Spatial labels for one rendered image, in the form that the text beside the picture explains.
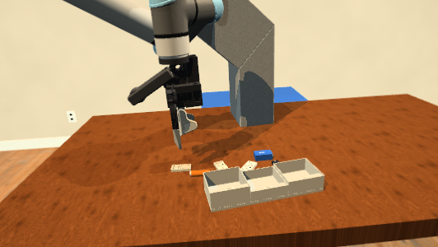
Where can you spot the cream three-compartment bin rack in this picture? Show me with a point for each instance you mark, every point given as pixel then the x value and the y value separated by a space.
pixel 230 188

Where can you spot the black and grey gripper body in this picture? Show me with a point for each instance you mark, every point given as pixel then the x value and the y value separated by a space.
pixel 185 87

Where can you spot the cream domino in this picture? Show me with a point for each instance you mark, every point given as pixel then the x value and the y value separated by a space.
pixel 220 165
pixel 176 168
pixel 250 165

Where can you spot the orange cylinder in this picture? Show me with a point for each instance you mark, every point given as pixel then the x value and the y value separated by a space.
pixel 197 172

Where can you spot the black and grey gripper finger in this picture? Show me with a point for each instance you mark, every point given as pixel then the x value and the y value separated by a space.
pixel 189 116
pixel 181 126

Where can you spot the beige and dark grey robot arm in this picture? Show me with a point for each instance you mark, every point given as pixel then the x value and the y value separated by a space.
pixel 169 19

